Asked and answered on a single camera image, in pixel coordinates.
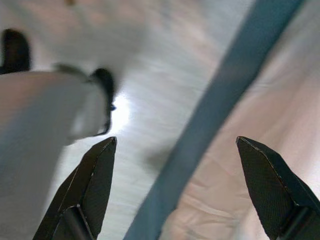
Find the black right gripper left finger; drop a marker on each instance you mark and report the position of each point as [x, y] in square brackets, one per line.
[85, 190]

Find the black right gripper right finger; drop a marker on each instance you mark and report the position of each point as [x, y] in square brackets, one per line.
[272, 187]

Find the pink pillow with orange patches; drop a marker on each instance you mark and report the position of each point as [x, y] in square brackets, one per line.
[275, 100]

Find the blue grey band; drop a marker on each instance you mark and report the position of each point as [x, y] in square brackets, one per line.
[212, 100]

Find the black rounded object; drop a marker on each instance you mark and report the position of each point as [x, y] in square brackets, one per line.
[15, 52]

